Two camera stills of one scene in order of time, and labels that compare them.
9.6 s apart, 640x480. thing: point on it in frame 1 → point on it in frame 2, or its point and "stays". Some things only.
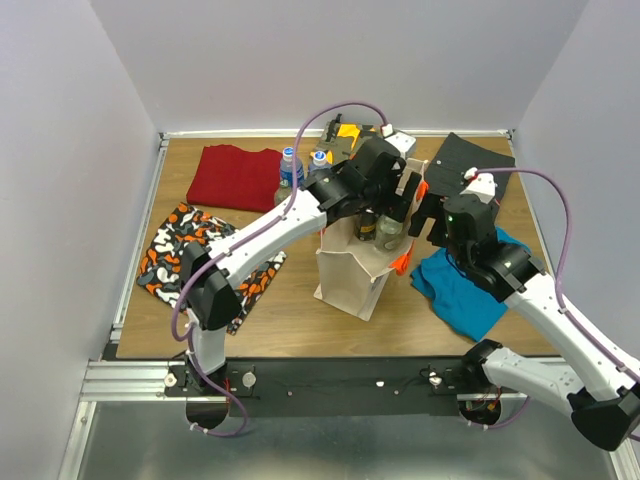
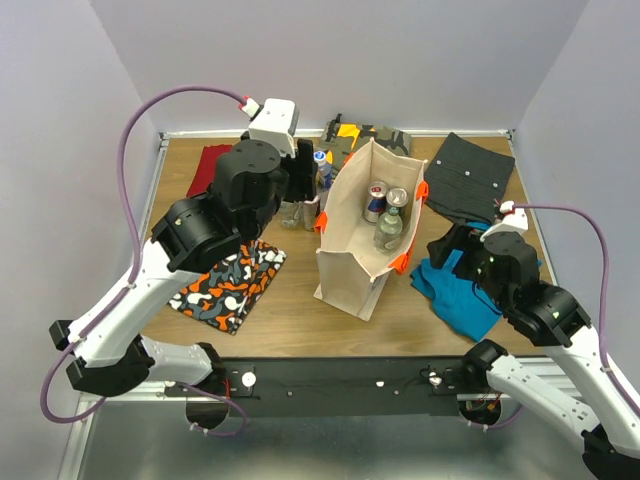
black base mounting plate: (323, 387) stays
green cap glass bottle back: (390, 234) stays
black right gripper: (428, 206) → (457, 236)
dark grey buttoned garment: (445, 171) stays
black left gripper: (403, 204) → (307, 185)
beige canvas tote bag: (352, 273) stays
